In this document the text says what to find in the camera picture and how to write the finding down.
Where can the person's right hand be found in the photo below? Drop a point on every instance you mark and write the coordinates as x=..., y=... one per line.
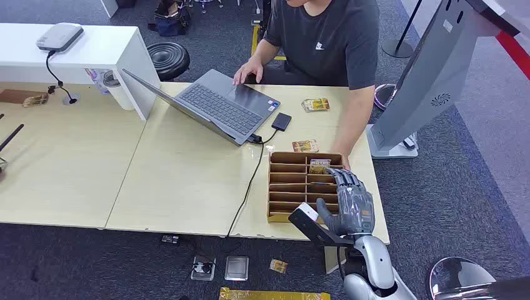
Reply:
x=248, y=70

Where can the person's left hand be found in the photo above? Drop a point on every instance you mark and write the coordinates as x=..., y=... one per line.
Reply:
x=345, y=159

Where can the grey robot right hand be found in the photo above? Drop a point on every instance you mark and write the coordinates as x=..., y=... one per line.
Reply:
x=356, y=207

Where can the person's right forearm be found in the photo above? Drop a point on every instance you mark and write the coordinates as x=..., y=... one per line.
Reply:
x=265, y=51

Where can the person's left forearm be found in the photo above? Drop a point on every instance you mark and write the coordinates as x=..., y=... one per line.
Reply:
x=356, y=120

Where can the wooden card organizer box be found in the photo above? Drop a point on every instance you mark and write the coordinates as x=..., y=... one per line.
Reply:
x=290, y=186

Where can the person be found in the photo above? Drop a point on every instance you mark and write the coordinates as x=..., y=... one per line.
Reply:
x=327, y=41

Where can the gold card on floor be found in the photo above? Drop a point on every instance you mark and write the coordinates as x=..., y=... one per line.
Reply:
x=278, y=266

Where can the grey laptop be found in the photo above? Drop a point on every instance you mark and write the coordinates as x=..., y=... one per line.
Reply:
x=223, y=105

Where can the black external drive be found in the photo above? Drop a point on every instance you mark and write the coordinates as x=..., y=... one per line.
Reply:
x=281, y=121

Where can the stack of gold cards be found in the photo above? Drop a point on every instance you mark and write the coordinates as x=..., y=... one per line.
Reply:
x=315, y=104

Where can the chrome stool base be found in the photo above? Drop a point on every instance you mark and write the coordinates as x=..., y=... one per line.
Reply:
x=383, y=97
x=455, y=277

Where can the black round stool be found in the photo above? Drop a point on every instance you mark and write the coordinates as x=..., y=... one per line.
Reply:
x=168, y=60

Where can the dark bag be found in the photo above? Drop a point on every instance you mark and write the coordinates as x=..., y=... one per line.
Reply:
x=170, y=20

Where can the grey kiosk stand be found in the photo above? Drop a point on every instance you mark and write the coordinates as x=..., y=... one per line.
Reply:
x=434, y=74

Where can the yellow floor tape strip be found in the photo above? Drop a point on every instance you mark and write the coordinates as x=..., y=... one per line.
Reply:
x=269, y=295

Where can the black stanchion pole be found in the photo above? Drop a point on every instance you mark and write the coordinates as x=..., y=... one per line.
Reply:
x=399, y=45

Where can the white cup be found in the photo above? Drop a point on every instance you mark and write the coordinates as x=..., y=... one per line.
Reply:
x=120, y=93

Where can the metal floor plate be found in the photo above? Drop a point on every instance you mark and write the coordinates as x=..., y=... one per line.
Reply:
x=237, y=268

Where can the white desk riser shelf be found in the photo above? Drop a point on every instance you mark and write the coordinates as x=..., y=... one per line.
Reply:
x=103, y=49

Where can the floor socket box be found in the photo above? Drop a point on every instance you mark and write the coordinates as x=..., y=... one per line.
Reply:
x=203, y=268

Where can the grey box device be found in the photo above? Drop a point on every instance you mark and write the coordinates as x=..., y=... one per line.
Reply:
x=60, y=36

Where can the red barrier belt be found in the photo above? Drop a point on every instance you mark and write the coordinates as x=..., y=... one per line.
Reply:
x=515, y=51

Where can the black rod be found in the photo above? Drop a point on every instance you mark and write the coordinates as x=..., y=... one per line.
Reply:
x=11, y=137

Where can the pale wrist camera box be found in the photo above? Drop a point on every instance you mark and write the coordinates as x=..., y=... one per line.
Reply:
x=308, y=212

